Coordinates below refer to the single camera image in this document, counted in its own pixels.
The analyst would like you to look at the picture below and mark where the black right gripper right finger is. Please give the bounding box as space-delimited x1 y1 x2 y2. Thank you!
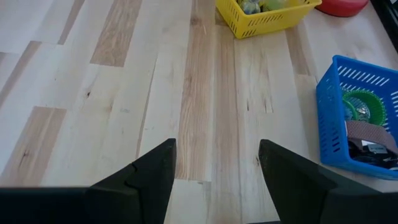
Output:
258 139 338 224

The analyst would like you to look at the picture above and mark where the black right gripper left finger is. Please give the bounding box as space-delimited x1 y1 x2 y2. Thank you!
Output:
86 138 177 224

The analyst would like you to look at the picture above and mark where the brown strap silver watch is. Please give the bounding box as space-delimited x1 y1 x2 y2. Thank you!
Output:
345 120 398 156

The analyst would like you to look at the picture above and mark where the green strap watch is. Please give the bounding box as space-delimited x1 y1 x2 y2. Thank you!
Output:
341 89 387 127

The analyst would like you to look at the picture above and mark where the blue sand timer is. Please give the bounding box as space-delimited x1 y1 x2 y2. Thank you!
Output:
239 0 262 15

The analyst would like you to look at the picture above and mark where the blue plastic basket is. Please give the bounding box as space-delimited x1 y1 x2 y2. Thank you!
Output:
315 54 398 182

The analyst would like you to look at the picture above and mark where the yellow plastic basket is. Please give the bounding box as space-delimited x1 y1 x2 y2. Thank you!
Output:
215 0 323 40

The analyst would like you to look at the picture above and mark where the red desk lamp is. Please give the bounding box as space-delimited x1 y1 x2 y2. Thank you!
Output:
315 0 370 18

